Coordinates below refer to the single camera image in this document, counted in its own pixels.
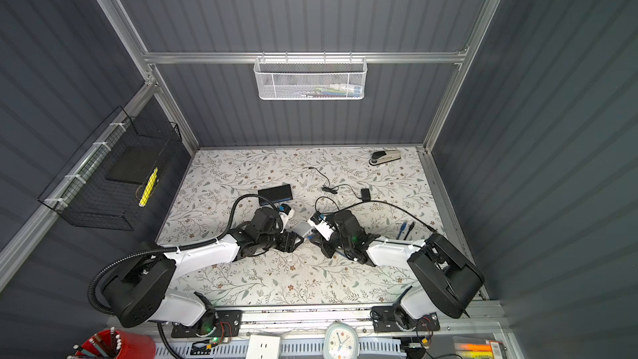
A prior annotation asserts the white wall power socket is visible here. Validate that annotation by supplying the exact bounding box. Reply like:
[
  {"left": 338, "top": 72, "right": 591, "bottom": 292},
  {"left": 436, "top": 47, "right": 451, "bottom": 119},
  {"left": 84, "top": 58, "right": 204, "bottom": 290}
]
[{"left": 245, "top": 334, "right": 282, "bottom": 359}]

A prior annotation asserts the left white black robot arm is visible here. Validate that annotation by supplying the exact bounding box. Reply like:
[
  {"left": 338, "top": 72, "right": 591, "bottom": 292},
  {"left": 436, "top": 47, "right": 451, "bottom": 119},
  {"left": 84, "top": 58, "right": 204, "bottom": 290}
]
[{"left": 86, "top": 200, "right": 302, "bottom": 327}]

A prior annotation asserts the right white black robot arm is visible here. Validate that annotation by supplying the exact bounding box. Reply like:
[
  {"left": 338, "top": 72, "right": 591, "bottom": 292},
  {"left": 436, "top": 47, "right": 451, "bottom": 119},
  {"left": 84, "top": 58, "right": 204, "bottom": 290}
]
[{"left": 308, "top": 210, "right": 484, "bottom": 331}]

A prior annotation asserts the black white stapler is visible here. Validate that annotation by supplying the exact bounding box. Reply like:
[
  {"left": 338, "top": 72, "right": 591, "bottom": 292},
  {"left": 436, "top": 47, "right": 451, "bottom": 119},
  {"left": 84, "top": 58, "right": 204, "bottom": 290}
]
[{"left": 369, "top": 149, "right": 401, "bottom": 166}]

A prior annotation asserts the black network switch box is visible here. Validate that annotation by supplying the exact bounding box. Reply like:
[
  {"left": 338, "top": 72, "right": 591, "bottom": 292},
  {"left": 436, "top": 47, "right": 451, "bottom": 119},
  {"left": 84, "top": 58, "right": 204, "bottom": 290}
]
[{"left": 258, "top": 184, "right": 293, "bottom": 206}]

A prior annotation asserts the red pencil cup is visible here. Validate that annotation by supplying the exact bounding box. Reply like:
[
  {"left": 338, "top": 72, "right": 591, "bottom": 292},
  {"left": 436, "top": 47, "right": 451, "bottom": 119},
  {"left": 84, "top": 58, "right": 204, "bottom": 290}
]
[{"left": 71, "top": 327, "right": 156, "bottom": 359}]

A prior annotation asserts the white wire mesh basket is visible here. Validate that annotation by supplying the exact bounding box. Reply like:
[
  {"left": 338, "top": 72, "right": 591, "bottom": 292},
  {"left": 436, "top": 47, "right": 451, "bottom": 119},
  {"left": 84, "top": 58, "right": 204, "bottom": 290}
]
[{"left": 254, "top": 58, "right": 368, "bottom": 101}]

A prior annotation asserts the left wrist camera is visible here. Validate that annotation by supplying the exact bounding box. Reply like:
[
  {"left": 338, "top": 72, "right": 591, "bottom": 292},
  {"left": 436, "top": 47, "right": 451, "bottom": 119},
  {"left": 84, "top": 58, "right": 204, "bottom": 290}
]
[{"left": 277, "top": 204, "right": 294, "bottom": 230}]

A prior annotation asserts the floral patterned table mat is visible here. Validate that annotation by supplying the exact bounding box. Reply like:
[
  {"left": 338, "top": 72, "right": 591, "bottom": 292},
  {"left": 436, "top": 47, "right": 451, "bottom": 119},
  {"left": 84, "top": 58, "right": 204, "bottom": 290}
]
[{"left": 157, "top": 147, "right": 444, "bottom": 307}]

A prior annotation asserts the black pad in basket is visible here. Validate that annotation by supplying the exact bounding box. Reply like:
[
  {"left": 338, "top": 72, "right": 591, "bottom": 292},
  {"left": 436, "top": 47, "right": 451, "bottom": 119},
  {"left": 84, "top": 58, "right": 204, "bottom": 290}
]
[{"left": 106, "top": 146, "right": 161, "bottom": 184}]

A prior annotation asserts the black wire wall basket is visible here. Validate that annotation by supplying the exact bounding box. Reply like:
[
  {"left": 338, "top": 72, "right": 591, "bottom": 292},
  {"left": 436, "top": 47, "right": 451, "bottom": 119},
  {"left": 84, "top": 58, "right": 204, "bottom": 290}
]
[{"left": 38, "top": 106, "right": 183, "bottom": 231}]

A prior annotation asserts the small black adapter with cable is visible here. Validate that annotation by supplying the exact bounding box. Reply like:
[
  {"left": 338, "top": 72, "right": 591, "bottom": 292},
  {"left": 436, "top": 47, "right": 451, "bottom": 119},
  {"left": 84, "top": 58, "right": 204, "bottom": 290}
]
[{"left": 309, "top": 166, "right": 372, "bottom": 202}]

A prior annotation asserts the yellow marker in basket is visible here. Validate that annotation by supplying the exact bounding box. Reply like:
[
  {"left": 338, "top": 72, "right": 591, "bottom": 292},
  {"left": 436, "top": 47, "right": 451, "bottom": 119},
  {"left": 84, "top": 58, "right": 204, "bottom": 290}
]
[{"left": 138, "top": 167, "right": 159, "bottom": 208}]

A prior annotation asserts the white network switch box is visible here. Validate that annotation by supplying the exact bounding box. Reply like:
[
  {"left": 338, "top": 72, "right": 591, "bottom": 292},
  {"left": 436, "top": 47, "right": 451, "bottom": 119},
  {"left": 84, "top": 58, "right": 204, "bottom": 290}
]
[{"left": 292, "top": 221, "right": 313, "bottom": 239}]

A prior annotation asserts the white analog clock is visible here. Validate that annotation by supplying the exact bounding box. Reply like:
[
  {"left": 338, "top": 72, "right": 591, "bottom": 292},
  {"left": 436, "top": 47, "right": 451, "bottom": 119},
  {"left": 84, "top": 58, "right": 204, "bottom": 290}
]
[{"left": 322, "top": 322, "right": 360, "bottom": 359}]

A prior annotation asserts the long black cable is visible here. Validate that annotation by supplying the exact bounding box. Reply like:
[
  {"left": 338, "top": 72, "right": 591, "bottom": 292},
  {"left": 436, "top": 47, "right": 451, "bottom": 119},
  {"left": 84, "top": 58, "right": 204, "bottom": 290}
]
[{"left": 338, "top": 200, "right": 440, "bottom": 241}]

